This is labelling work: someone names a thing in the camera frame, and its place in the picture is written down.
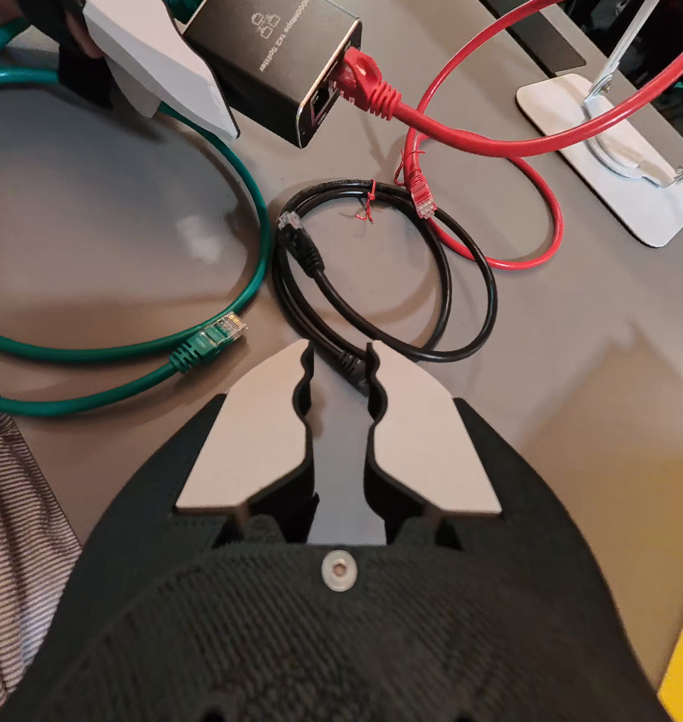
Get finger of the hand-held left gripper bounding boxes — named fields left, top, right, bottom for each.
left=83, top=0, right=242, bottom=143

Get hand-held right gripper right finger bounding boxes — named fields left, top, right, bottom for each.
left=364, top=340, right=504, bottom=522

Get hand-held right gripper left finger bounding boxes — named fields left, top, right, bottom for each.
left=174, top=338, right=317, bottom=522

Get green network cable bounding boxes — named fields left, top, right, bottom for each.
left=0, top=0, right=273, bottom=419

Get black network splitter box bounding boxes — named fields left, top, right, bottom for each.
left=179, top=0, right=363, bottom=150

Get black network cable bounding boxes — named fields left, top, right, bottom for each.
left=270, top=179, right=498, bottom=398

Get red network cable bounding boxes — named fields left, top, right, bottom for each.
left=333, top=0, right=683, bottom=272

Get person's left hand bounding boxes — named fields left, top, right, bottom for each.
left=68, top=21, right=104, bottom=60

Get striped grey garment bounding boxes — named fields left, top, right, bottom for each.
left=0, top=361, right=84, bottom=722

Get wooden tablet stand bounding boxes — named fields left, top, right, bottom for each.
left=515, top=0, right=683, bottom=249

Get dark desk cable channel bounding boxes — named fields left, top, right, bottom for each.
left=481, top=0, right=589, bottom=78

